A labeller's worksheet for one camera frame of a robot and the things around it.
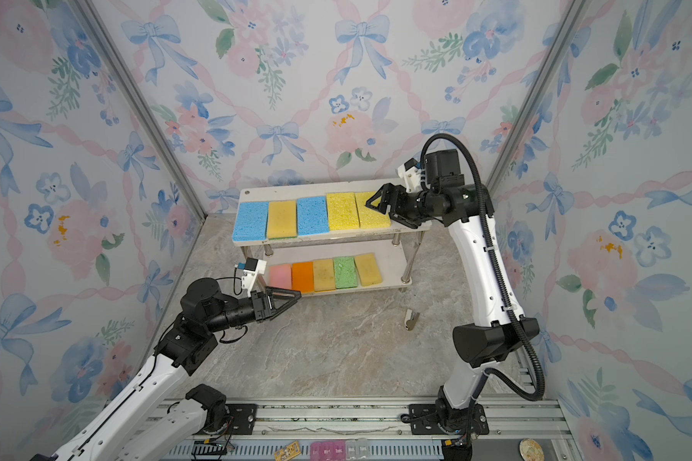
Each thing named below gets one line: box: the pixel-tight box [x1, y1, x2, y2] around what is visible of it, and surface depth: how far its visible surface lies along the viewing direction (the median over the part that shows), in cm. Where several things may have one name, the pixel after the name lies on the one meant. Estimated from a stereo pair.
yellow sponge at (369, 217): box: [353, 191, 392, 229], surface depth 72 cm
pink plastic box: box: [309, 439, 347, 461], surface depth 70 cm
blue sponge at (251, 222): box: [232, 201, 270, 243], surface depth 71 cm
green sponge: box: [333, 257, 358, 290], surface depth 95 cm
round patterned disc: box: [518, 437, 545, 461], surface depth 71 cm
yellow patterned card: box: [273, 440, 301, 461], surface depth 70 cm
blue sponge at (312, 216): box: [296, 195, 330, 236], surface depth 73 cm
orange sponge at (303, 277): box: [291, 261, 315, 294], surface depth 95 cm
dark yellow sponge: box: [355, 253, 383, 287], surface depth 97 cm
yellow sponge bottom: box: [313, 258, 336, 292], surface depth 95 cm
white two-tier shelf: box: [231, 181, 433, 298], surface depth 76 cm
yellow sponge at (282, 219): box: [267, 199, 297, 240], surface depth 72 cm
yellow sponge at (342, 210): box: [326, 192, 361, 231], surface depth 74 cm
